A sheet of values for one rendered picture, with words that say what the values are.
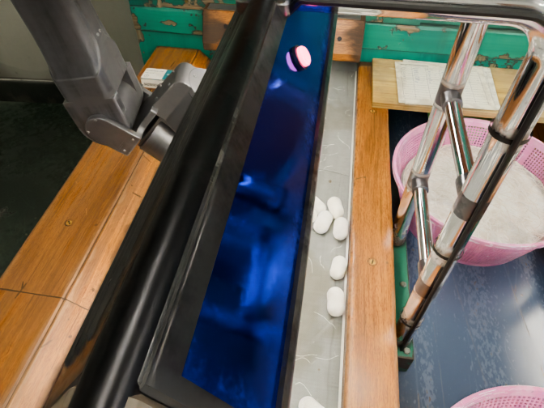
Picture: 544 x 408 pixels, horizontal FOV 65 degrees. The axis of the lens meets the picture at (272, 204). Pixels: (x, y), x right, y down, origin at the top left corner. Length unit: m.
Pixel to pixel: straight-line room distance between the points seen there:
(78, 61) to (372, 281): 0.39
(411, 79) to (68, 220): 0.62
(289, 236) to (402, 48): 0.75
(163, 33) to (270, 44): 0.75
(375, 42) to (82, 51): 0.58
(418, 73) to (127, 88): 0.54
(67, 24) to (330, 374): 0.43
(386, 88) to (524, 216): 0.31
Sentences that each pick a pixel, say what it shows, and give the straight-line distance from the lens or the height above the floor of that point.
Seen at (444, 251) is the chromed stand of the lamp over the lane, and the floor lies 0.91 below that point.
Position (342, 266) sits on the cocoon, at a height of 0.76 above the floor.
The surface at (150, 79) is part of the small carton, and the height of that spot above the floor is 0.78.
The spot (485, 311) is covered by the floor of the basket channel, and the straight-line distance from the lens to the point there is 0.66.
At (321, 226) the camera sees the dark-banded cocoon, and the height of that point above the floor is 0.76.
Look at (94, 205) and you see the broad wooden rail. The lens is 0.64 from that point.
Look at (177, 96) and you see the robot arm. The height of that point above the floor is 0.95.
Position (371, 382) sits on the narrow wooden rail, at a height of 0.76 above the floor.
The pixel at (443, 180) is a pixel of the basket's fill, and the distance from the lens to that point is 0.72.
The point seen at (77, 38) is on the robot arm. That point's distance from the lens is 0.46.
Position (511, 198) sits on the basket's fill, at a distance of 0.73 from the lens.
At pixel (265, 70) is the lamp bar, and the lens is 0.20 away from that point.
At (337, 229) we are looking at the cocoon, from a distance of 0.57.
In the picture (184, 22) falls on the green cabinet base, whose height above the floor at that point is 0.82.
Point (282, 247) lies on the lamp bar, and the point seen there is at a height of 1.07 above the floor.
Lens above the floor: 1.20
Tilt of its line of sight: 48 degrees down
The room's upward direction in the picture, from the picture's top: straight up
